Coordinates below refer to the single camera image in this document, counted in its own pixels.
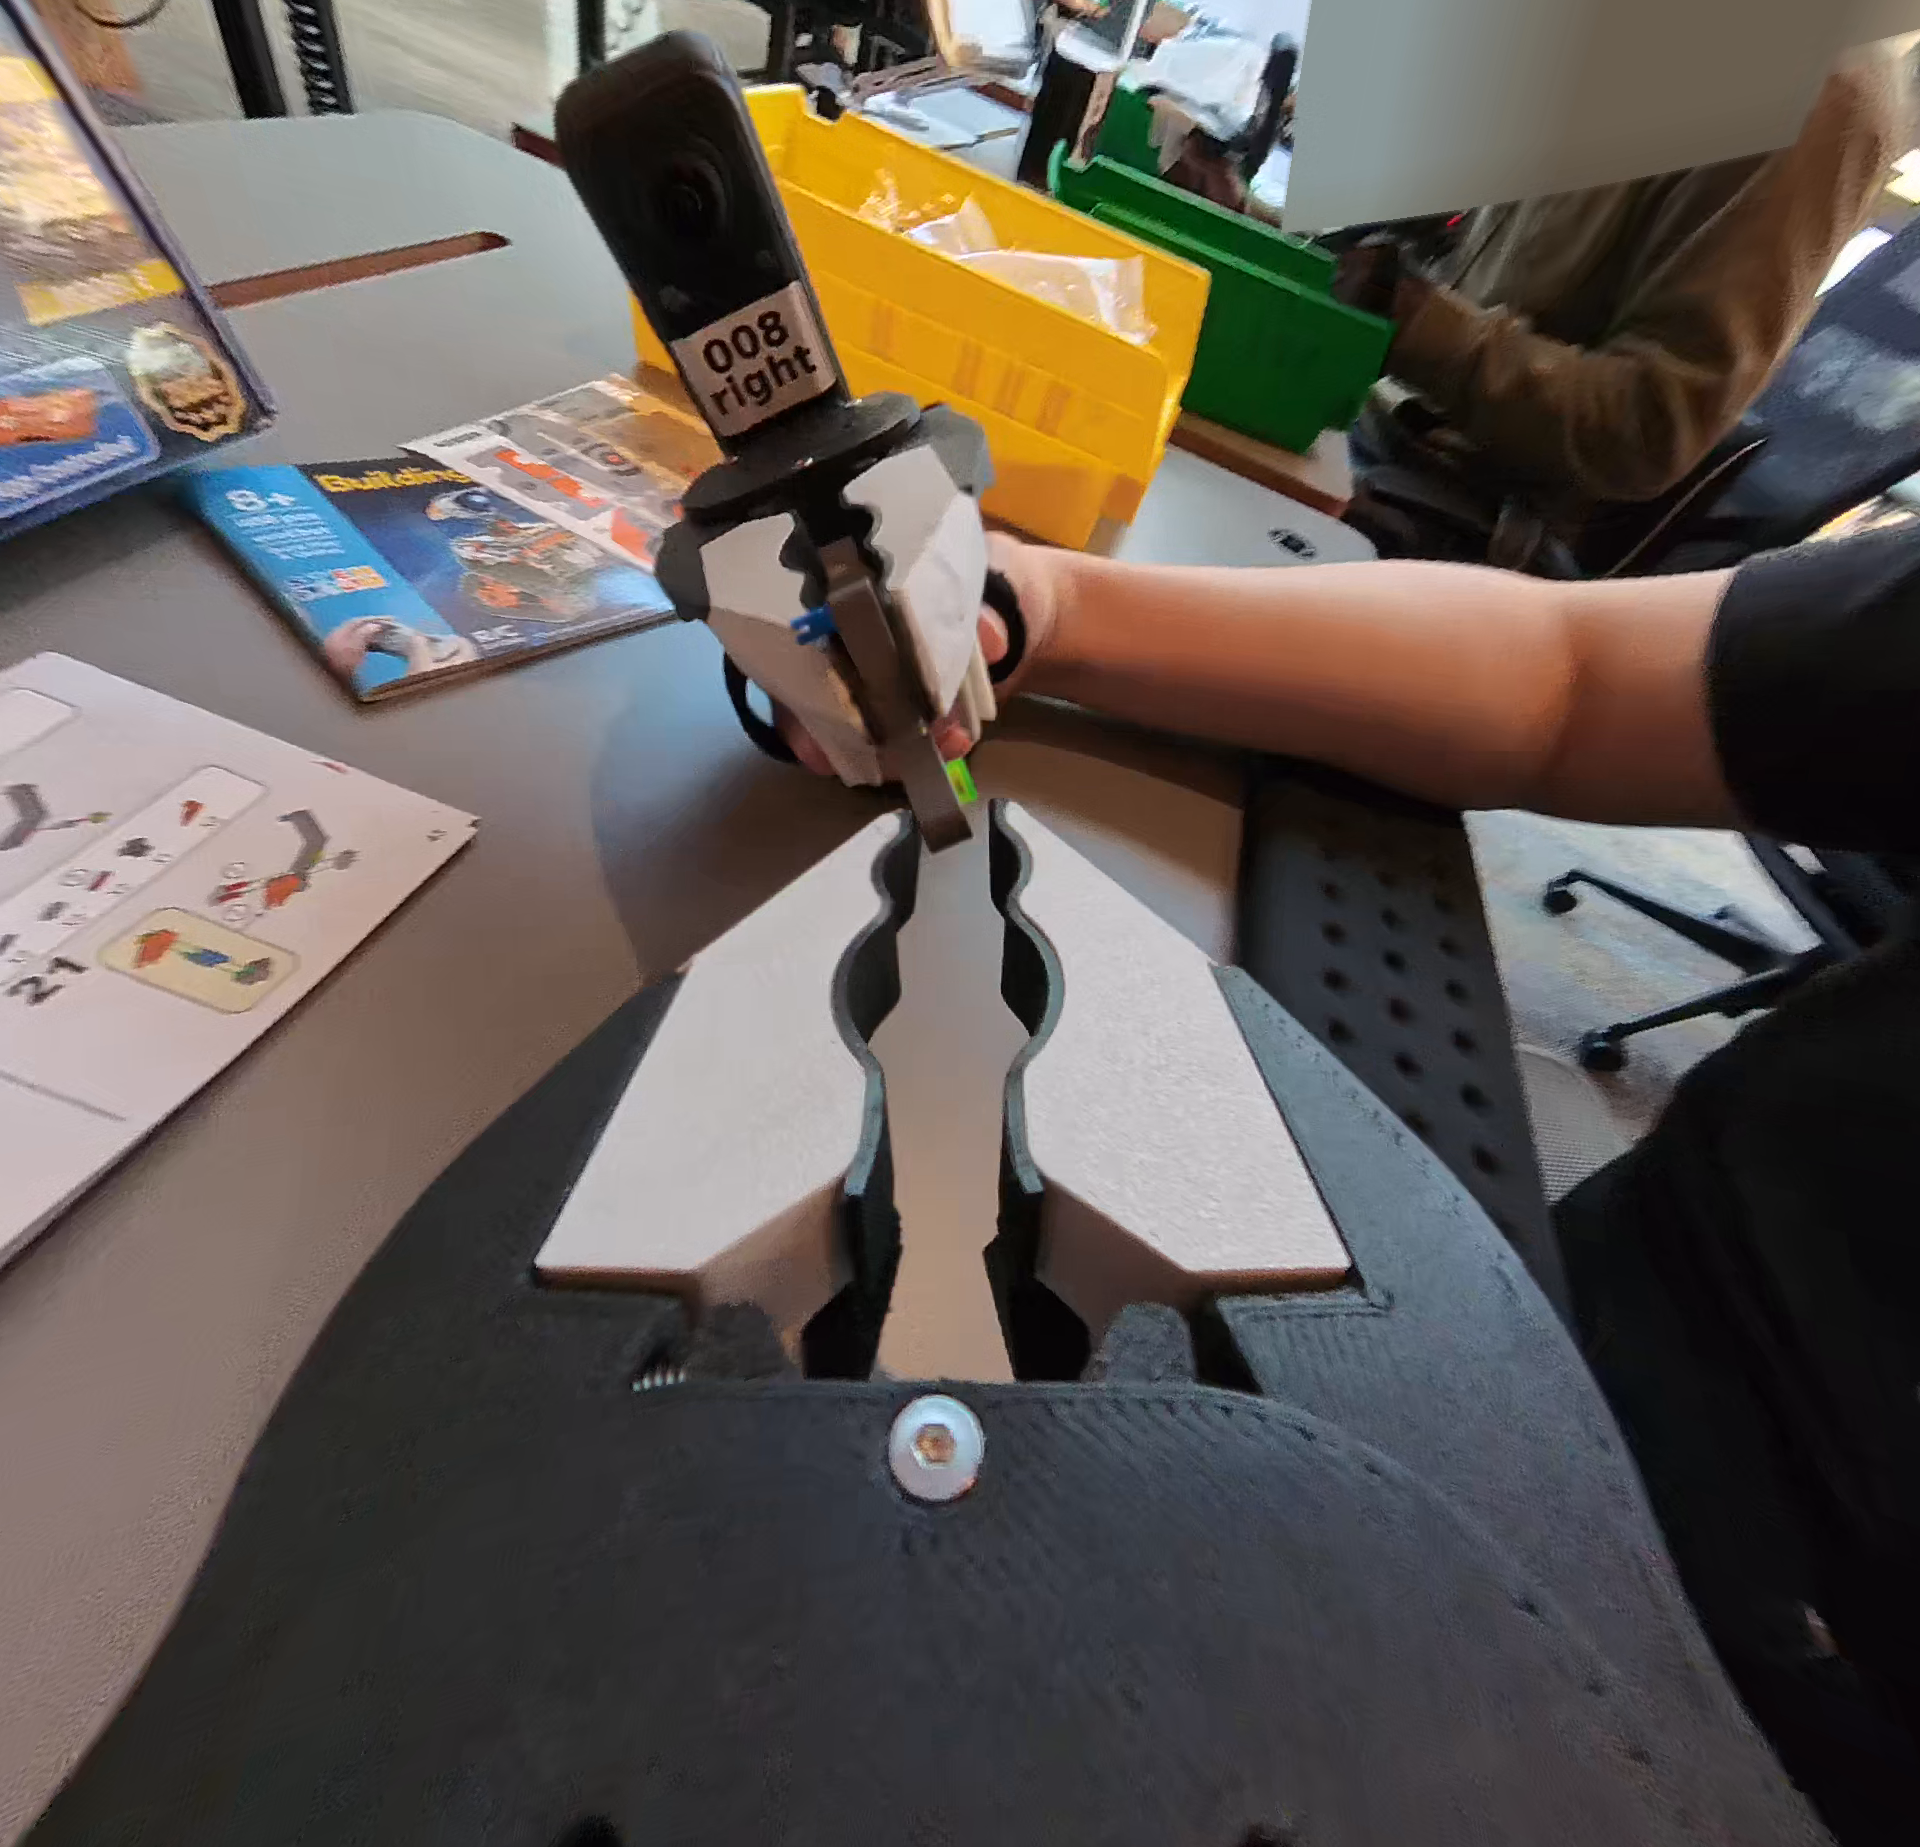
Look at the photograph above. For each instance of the open instruction booklet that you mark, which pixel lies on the open instruction booklet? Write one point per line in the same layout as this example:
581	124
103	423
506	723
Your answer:
150	1008

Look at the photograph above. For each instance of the green plastic bin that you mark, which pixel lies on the green plastic bin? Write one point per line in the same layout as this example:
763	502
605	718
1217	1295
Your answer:
1275	348

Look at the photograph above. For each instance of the yellow plastic bin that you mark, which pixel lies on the yellow plastic bin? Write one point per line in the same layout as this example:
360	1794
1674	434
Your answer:
1051	408

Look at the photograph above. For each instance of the clear plastic bags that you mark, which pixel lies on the clear plastic bags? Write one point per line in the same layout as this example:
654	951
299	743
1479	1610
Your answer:
1051	278

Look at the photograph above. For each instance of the sticker sheet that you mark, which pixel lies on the sticker sheet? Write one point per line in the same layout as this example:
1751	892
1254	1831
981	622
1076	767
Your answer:
570	482

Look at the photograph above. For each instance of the black perforated panel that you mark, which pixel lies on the black perforated panel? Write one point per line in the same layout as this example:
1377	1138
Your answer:
1380	977

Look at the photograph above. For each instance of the dark grey angled building beam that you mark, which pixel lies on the dark grey angled building beam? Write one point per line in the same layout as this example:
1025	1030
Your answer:
907	752

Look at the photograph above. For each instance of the black chair base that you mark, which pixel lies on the black chair base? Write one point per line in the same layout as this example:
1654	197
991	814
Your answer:
1602	1048

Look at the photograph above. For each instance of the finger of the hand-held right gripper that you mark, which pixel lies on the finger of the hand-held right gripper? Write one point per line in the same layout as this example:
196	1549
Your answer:
937	572
751	587

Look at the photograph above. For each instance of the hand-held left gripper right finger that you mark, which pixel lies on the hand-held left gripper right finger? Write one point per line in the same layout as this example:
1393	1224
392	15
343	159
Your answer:
1185	1128

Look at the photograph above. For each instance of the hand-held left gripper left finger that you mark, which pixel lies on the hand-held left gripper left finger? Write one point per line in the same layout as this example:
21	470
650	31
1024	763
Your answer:
705	1128

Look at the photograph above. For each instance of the small blue booklet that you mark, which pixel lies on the small blue booklet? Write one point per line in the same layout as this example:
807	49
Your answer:
450	572

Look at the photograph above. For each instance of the person's right hand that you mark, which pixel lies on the person's right hand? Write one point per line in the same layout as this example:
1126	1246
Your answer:
1051	617

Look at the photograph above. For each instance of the blue robot kit box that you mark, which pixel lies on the blue robot kit box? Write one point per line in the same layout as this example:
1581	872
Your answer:
90	303

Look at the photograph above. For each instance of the person's right forearm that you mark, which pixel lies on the person's right forearm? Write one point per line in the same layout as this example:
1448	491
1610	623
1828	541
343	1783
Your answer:
1350	678

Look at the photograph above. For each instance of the person's black shirt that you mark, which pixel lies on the person's black shirt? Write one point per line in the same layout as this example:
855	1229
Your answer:
1800	1277

